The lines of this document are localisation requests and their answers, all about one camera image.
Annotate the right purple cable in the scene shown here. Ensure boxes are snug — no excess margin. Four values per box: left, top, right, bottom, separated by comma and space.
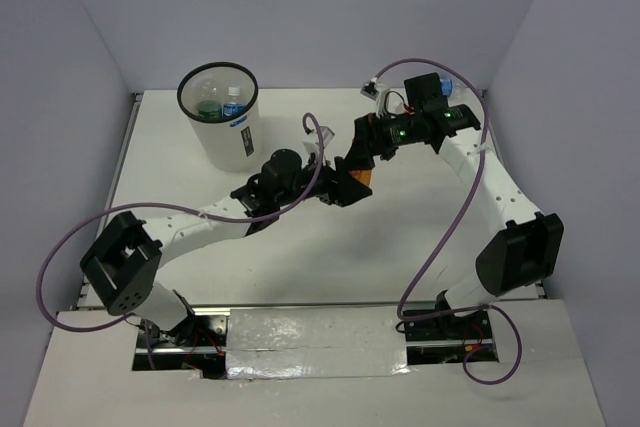
374, 56, 524, 386

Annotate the green label clear bottle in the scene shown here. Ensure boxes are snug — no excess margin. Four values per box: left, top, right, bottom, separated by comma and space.
194, 78, 223, 120

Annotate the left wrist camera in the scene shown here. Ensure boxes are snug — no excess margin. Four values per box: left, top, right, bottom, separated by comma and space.
302, 125, 335, 160

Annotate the purple cable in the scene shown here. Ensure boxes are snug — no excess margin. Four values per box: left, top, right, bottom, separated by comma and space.
37, 113, 329, 368
374, 56, 524, 386

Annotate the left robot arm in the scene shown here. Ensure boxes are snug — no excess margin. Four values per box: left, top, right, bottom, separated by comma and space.
80, 147, 375, 346

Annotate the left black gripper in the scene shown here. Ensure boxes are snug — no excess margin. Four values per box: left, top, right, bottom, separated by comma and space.
275, 151, 371, 207

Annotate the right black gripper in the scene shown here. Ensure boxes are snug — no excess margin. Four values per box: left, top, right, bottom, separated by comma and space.
343, 106, 423, 170

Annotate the small blue cap bottle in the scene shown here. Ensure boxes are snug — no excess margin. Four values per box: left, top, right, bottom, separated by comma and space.
440, 76, 468, 100

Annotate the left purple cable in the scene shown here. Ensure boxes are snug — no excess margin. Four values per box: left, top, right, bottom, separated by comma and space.
37, 113, 329, 368

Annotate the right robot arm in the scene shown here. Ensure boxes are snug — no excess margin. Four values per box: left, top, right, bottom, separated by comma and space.
336, 73, 564, 338

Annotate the blue label water bottle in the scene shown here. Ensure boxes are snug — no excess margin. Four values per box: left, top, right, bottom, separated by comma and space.
222, 86, 245, 118

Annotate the small orange juice bottle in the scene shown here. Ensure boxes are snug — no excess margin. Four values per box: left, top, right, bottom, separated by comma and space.
350, 169, 372, 187

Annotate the silver tape strip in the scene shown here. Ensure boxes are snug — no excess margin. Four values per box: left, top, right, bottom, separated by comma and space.
225, 307, 409, 380

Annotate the white bin with black rim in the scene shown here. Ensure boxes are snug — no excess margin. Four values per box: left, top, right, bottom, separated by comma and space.
177, 62, 262, 172

